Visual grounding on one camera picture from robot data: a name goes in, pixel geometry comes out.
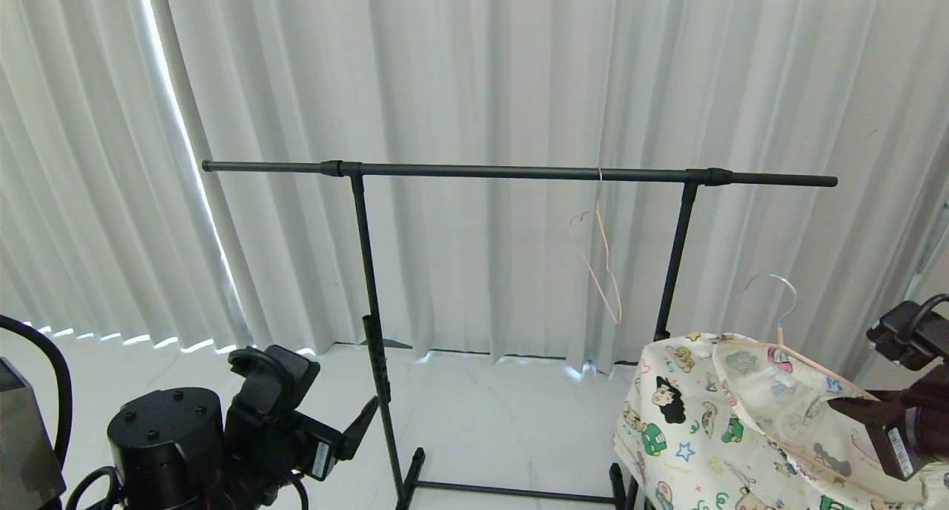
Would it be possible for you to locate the pink clothes hanger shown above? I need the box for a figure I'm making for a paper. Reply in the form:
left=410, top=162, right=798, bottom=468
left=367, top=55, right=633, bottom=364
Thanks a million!
left=569, top=170, right=624, bottom=325
left=713, top=273, right=927, bottom=500

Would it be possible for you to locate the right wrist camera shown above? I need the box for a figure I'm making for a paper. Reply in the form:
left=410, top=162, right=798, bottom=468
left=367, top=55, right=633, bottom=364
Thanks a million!
left=866, top=295, right=949, bottom=370

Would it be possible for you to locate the white curtain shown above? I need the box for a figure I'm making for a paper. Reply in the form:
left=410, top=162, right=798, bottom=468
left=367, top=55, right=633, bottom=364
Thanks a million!
left=0, top=0, right=949, bottom=381

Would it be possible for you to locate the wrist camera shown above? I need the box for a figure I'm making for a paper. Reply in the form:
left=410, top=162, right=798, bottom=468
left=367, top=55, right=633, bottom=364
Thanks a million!
left=866, top=295, right=949, bottom=370
left=228, top=345, right=321, bottom=422

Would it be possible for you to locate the cream printed garment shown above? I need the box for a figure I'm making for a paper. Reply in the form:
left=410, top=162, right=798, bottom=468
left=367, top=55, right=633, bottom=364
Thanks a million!
left=612, top=332, right=949, bottom=510

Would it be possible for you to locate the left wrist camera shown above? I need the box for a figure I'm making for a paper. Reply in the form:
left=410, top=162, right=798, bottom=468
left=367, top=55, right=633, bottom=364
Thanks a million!
left=228, top=345, right=321, bottom=422

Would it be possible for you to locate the black clothes rack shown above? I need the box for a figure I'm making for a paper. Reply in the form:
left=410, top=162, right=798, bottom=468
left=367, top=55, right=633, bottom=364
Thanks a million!
left=202, top=159, right=839, bottom=510

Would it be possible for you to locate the black cable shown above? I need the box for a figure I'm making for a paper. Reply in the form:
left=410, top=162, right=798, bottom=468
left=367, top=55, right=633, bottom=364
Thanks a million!
left=0, top=314, right=73, bottom=470

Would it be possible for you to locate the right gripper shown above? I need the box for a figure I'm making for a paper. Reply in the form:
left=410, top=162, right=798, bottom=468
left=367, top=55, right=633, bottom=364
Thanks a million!
left=827, top=373, right=949, bottom=483

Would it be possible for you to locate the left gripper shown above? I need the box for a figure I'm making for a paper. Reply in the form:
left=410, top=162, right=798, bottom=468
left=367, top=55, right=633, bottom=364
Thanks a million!
left=222, top=396, right=380, bottom=496

